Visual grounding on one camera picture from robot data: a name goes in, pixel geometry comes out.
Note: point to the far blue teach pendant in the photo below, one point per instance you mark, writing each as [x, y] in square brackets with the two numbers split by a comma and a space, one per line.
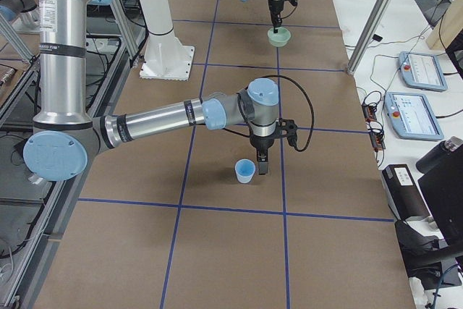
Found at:
[422, 71]

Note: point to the black computer monitor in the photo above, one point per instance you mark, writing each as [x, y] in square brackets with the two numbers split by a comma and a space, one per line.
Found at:
[442, 190]

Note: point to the black water bottle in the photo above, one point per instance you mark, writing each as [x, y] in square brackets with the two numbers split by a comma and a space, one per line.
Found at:
[438, 153]

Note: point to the near blue teach pendant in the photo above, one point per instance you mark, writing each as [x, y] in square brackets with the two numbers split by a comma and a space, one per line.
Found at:
[412, 117]

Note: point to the light blue plastic cup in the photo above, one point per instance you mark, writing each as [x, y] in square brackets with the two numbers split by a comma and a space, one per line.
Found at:
[244, 170]

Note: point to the orange black adapter board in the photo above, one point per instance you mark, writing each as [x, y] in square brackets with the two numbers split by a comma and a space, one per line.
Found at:
[374, 127]

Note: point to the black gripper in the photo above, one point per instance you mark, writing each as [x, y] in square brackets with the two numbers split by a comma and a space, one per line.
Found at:
[262, 142]
[274, 7]

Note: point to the blue teach pendant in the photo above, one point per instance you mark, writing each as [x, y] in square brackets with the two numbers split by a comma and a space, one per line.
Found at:
[412, 117]
[422, 71]

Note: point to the mint green bowl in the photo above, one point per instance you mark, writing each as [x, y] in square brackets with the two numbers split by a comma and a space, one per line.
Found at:
[278, 37]

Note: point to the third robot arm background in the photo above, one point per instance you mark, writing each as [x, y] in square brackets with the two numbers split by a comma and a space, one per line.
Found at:
[26, 10]

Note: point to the white pedestal column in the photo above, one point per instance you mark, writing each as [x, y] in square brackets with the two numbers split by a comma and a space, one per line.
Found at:
[165, 56]

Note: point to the aluminium frame post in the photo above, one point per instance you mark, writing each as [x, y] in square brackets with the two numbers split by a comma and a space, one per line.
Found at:
[366, 35]

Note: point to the small black square pad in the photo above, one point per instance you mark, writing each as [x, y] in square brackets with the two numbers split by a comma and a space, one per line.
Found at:
[377, 38]

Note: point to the black flat box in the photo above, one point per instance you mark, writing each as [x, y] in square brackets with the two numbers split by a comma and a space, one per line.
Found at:
[404, 198]

